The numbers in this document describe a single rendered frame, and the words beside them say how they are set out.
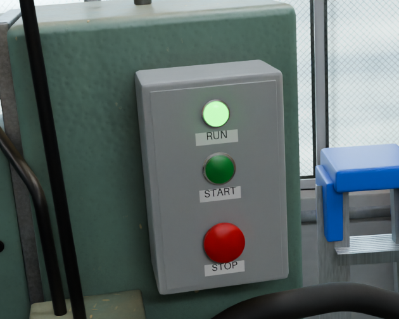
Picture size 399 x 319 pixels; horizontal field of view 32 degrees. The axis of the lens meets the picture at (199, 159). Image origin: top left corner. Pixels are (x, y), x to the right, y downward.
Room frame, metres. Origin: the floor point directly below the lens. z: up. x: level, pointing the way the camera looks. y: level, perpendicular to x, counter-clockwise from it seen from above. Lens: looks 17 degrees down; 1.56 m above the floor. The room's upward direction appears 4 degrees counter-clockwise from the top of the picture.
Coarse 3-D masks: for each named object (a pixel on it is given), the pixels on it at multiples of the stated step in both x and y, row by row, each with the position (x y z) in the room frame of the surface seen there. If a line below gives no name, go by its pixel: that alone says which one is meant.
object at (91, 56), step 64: (128, 0) 0.71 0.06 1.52; (192, 0) 0.65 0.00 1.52; (256, 0) 0.60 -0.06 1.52; (64, 64) 0.52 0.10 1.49; (128, 64) 0.53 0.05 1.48; (192, 64) 0.53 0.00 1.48; (64, 128) 0.52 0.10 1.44; (128, 128) 0.53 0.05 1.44; (128, 192) 0.53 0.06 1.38; (128, 256) 0.53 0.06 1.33
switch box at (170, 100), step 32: (224, 64) 0.53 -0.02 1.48; (256, 64) 0.52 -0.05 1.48; (160, 96) 0.47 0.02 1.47; (192, 96) 0.47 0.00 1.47; (224, 96) 0.48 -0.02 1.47; (256, 96) 0.48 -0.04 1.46; (160, 128) 0.47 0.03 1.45; (192, 128) 0.47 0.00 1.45; (224, 128) 0.48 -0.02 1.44; (256, 128) 0.48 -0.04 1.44; (160, 160) 0.47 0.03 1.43; (192, 160) 0.47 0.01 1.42; (256, 160) 0.48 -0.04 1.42; (160, 192) 0.47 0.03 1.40; (192, 192) 0.47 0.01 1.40; (256, 192) 0.48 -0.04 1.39; (160, 224) 0.47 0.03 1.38; (192, 224) 0.47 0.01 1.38; (256, 224) 0.48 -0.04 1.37; (160, 256) 0.47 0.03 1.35; (192, 256) 0.47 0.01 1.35; (256, 256) 0.48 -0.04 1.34; (160, 288) 0.47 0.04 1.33; (192, 288) 0.47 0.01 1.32
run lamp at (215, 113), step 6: (210, 102) 0.47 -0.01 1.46; (216, 102) 0.47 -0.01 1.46; (222, 102) 0.47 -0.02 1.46; (204, 108) 0.47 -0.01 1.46; (210, 108) 0.47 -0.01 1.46; (216, 108) 0.47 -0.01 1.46; (222, 108) 0.47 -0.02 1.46; (228, 108) 0.47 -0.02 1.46; (204, 114) 0.47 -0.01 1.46; (210, 114) 0.47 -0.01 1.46; (216, 114) 0.47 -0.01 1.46; (222, 114) 0.47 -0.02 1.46; (228, 114) 0.47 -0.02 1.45; (204, 120) 0.47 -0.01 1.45; (210, 120) 0.47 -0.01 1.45; (216, 120) 0.47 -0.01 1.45; (222, 120) 0.47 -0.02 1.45; (210, 126) 0.47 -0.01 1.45; (216, 126) 0.47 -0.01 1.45
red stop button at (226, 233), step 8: (224, 224) 0.47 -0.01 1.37; (232, 224) 0.47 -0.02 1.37; (208, 232) 0.47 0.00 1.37; (216, 232) 0.46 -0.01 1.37; (224, 232) 0.46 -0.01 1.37; (232, 232) 0.47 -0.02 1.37; (240, 232) 0.47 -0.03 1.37; (208, 240) 0.46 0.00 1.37; (216, 240) 0.46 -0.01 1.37; (224, 240) 0.46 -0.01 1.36; (232, 240) 0.46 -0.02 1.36; (240, 240) 0.47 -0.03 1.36; (208, 248) 0.46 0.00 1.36; (216, 248) 0.46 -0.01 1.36; (224, 248) 0.46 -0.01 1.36; (232, 248) 0.46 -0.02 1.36; (240, 248) 0.47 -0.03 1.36; (208, 256) 0.47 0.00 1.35; (216, 256) 0.46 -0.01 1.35; (224, 256) 0.46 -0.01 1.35; (232, 256) 0.47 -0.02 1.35
